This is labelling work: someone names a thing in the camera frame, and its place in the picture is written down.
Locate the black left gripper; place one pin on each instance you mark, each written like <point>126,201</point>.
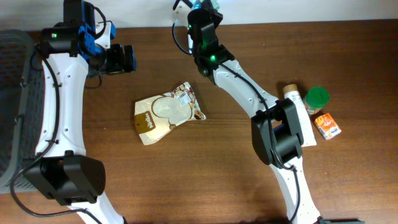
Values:
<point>118,65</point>

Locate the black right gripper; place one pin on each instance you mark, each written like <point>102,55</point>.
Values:
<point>219,17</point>

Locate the teal snack packet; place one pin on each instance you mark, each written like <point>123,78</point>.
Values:
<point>205,4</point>

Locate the beige brown snack pouch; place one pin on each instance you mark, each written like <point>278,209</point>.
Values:
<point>156,116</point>

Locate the white bamboo print tube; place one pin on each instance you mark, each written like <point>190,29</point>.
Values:
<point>291,91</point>

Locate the green lid jar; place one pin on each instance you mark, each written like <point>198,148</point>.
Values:
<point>315,99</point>

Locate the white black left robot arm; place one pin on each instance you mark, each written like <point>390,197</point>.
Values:
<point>73,50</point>

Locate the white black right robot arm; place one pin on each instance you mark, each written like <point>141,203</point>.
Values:
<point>275,127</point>

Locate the grey mesh basket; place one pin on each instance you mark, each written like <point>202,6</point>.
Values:
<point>22,103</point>

